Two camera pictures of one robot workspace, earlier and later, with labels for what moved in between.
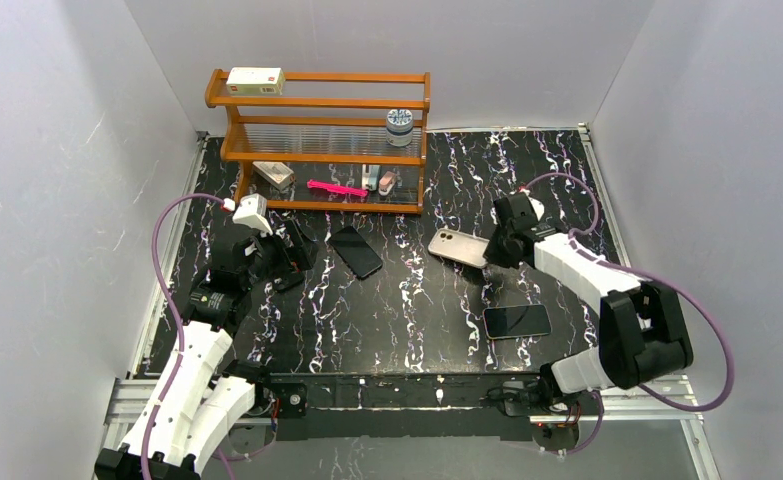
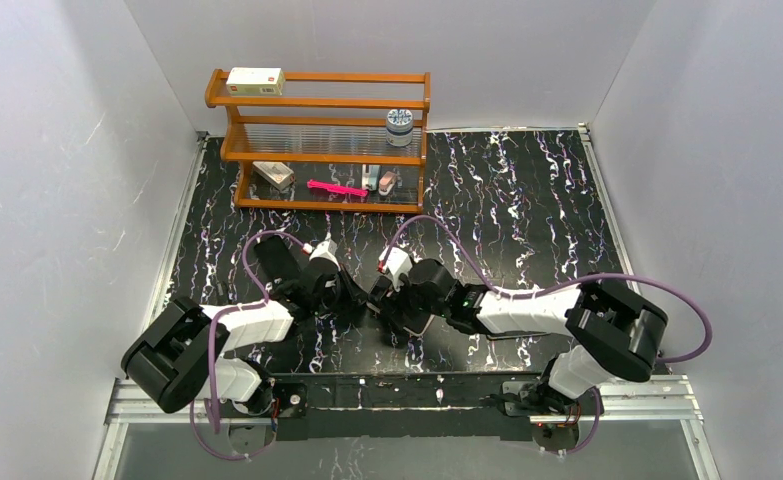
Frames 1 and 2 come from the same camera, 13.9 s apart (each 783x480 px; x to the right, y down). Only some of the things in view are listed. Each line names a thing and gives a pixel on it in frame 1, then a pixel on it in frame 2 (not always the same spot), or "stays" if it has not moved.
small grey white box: (276, 173) stays
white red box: (256, 81) stays
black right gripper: (497, 244) -> (386, 302)
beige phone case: (459, 248) -> (419, 325)
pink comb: (338, 187) stays
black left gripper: (289, 250) -> (341, 291)
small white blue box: (370, 174) stays
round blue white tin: (399, 127) stays
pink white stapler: (386, 182) stays
